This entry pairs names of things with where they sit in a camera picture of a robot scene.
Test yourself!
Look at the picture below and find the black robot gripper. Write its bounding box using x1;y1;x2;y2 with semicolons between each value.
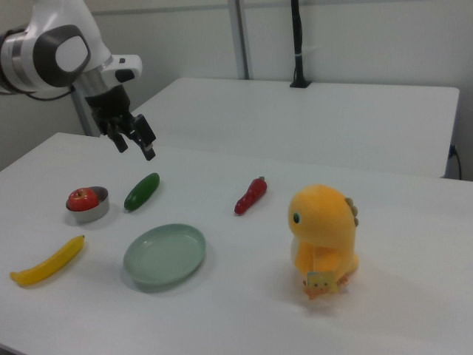
85;84;157;161

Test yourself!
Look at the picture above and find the red apple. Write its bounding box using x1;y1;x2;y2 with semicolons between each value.
67;187;100;212

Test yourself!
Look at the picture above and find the grey bowl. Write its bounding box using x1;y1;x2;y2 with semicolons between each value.
66;186;110;224

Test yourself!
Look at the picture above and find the green cucumber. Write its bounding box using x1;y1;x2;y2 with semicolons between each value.
123;172;161;213

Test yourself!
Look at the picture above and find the pale green plate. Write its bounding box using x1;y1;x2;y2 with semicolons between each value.
123;223;207;287

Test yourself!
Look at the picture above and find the red chili pepper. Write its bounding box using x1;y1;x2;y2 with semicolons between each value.
234;176;268;216

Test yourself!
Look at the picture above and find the yellow banana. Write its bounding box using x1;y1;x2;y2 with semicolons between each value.
9;234;87;286

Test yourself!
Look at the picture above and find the black pole with clamp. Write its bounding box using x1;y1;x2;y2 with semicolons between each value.
289;0;313;89

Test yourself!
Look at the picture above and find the orange dinosaur plush toy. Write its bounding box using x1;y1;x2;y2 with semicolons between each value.
287;183;361;301

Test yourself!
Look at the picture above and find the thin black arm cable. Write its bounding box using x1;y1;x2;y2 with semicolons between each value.
26;85;77;101

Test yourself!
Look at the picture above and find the aluminium frame post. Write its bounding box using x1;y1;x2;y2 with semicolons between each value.
234;0;256;80

